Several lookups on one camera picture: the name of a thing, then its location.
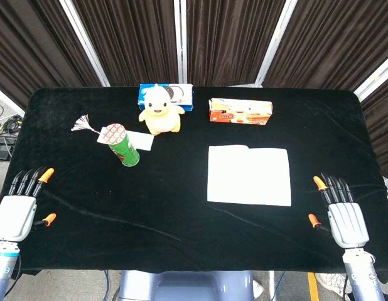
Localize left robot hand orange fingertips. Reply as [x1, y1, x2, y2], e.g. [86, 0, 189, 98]
[0, 166, 57, 243]

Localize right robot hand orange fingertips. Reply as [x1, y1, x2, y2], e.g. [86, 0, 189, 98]
[308, 172, 370, 249]

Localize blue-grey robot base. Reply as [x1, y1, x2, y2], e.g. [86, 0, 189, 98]
[118, 270, 255, 301]

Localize white sneaker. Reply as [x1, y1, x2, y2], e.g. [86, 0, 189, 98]
[315, 272, 352, 296]

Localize yellow floor tape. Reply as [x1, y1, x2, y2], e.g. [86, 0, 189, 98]
[307, 272, 319, 301]

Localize brown pleated curtain panel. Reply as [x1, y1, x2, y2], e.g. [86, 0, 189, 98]
[262, 0, 388, 92]
[71, 0, 180, 87]
[0, 0, 102, 109]
[185, 0, 288, 87]
[360, 73, 388, 180]

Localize green chips can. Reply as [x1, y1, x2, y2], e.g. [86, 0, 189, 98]
[105, 123, 141, 167]

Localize black velvet tablecloth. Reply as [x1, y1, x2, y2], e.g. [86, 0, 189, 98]
[0, 86, 388, 283]

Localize orange biscuit box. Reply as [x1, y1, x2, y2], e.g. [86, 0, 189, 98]
[208, 98, 274, 125]

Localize yellow plush duck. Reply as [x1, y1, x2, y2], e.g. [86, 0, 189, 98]
[138, 83, 186, 136]

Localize blue cookie box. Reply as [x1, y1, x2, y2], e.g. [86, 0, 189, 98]
[137, 83, 194, 113]

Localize blue cable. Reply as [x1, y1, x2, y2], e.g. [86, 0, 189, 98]
[274, 271, 287, 301]
[102, 270, 111, 301]

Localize black cable bundle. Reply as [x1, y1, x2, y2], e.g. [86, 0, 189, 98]
[0, 104, 24, 140]

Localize white partition frame post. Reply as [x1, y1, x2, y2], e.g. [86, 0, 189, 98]
[58, 0, 110, 88]
[173, 0, 188, 84]
[353, 60, 388, 102]
[255, 0, 299, 87]

